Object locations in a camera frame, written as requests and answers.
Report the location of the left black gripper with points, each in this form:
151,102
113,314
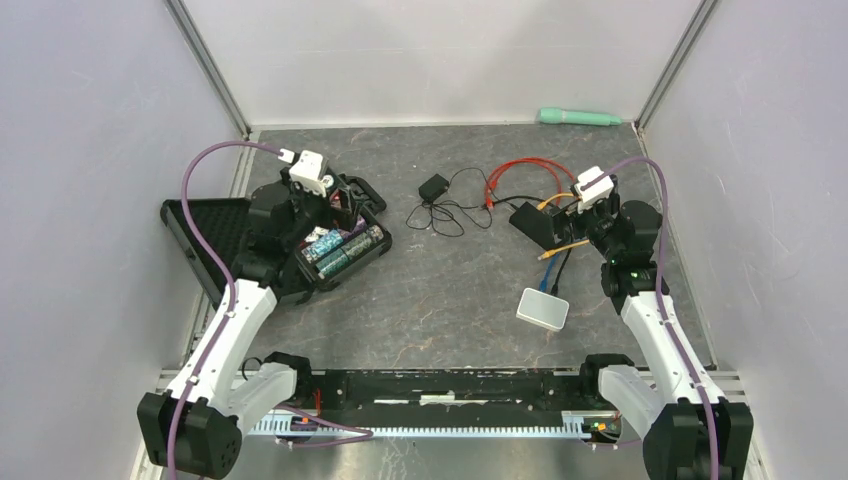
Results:
334,218

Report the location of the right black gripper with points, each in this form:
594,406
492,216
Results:
572,216

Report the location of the black network switch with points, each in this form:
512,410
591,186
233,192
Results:
535,224

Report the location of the black power adapter with cord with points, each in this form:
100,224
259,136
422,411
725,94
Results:
440,215

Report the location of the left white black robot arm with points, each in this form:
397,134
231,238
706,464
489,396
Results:
197,424

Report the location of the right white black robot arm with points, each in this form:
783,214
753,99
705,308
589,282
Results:
687,426

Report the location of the white plastic box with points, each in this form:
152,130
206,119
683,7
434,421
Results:
542,309

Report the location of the black poker chip case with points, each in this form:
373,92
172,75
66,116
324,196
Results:
331,252

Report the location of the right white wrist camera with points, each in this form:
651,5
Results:
592,186

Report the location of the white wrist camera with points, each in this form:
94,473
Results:
592,186
308,171

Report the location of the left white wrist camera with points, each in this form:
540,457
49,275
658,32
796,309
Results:
308,171

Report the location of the white slotted cable duct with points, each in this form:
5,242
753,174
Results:
285,424

